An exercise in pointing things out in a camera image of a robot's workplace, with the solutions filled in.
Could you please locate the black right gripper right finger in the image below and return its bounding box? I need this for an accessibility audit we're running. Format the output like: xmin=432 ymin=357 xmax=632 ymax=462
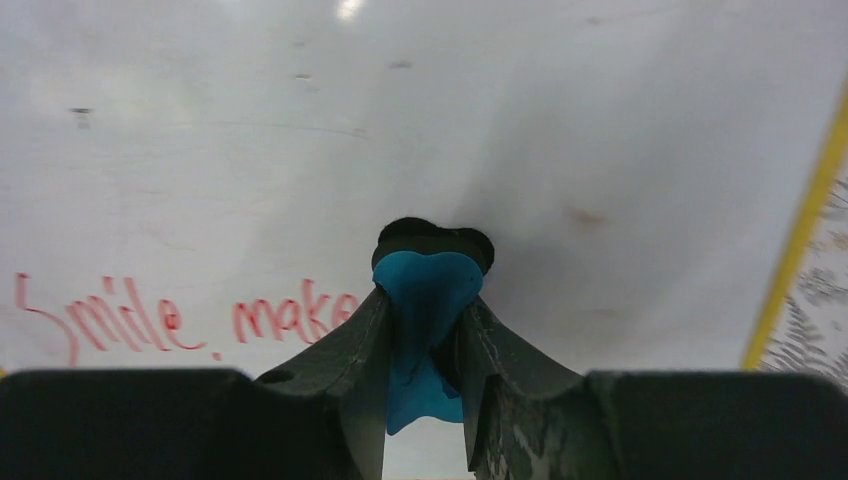
xmin=457 ymin=299 xmax=620 ymax=479

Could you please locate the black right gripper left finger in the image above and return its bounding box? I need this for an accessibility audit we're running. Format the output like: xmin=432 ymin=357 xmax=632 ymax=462
xmin=256 ymin=288 xmax=391 ymax=479

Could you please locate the floral table mat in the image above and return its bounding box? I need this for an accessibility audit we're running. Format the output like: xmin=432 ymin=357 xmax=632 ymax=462
xmin=758 ymin=172 xmax=847 ymax=388

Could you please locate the yellow framed whiteboard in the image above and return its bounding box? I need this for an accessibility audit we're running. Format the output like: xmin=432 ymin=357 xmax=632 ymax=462
xmin=1 ymin=1 xmax=847 ymax=479

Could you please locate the blue whiteboard eraser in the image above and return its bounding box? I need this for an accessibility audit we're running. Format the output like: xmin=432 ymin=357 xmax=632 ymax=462
xmin=372 ymin=217 xmax=495 ymax=435

